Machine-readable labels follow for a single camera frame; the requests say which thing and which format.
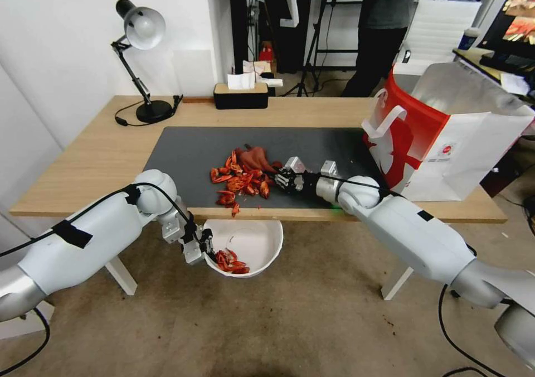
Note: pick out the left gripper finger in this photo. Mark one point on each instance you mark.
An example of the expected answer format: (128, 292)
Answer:
(212, 255)
(207, 238)

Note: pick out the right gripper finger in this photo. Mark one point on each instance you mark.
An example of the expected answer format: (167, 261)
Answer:
(285, 173)
(286, 186)

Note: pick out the white round takeout container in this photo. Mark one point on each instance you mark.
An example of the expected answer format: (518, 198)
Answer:
(255, 239)

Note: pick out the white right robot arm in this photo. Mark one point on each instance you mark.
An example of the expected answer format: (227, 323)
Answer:
(418, 235)

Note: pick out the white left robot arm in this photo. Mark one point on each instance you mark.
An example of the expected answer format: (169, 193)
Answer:
(100, 235)

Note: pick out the red shrimp shell piece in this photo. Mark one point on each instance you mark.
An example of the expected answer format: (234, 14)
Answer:
(235, 210)
(232, 163)
(218, 175)
(240, 266)
(226, 198)
(225, 257)
(244, 183)
(264, 190)

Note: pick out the red and white takeout bag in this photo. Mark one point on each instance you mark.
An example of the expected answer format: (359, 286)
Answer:
(455, 151)

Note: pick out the dark grey table mat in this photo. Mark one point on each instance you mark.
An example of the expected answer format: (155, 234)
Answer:
(192, 163)

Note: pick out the black tissue box wooden lid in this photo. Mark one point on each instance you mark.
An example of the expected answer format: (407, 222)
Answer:
(240, 99)

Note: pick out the white tissue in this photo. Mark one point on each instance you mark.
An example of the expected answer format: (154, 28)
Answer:
(240, 81)

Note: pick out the wooden table white legs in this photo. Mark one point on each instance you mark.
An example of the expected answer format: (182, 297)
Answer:
(104, 155)

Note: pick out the red small box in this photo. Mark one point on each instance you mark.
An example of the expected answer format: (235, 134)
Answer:
(267, 55)

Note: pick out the black tripod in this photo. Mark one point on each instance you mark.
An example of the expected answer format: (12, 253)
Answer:
(312, 46)

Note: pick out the person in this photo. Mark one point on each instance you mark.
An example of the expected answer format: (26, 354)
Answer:
(384, 13)

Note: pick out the black desk lamp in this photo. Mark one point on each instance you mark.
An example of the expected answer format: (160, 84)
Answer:
(144, 25)

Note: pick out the white foam sheet stack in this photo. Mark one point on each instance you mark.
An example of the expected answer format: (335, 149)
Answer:
(443, 25)

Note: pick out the blue cup white lid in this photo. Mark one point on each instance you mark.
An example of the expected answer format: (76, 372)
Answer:
(468, 40)

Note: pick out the white crumpled paper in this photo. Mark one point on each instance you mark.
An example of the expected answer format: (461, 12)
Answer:
(515, 83)

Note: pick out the black keyboard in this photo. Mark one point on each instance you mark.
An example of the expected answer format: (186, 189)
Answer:
(508, 62)

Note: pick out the computer monitor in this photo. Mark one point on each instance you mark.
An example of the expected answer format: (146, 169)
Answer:
(516, 13)

